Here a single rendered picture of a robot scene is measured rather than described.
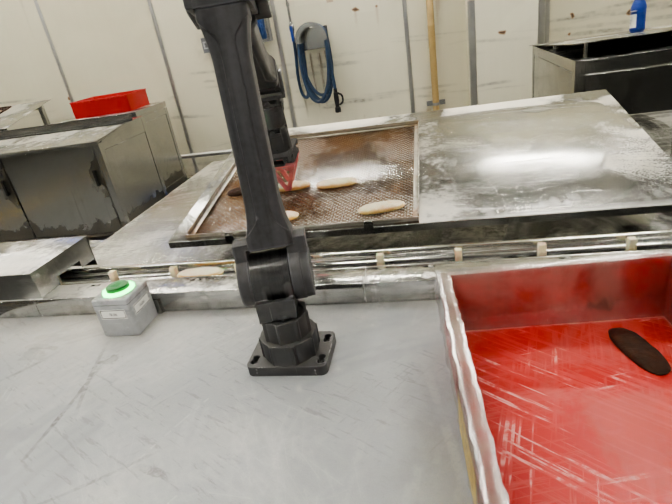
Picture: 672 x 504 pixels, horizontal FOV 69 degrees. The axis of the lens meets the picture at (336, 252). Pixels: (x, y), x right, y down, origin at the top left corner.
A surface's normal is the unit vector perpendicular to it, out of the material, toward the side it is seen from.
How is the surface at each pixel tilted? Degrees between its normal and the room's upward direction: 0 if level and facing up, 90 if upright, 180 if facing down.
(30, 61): 90
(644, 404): 0
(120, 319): 90
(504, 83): 90
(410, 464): 0
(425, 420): 0
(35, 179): 90
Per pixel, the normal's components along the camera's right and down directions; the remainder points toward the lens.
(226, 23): 0.05, 0.30
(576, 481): -0.15, -0.90
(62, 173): -0.16, 0.44
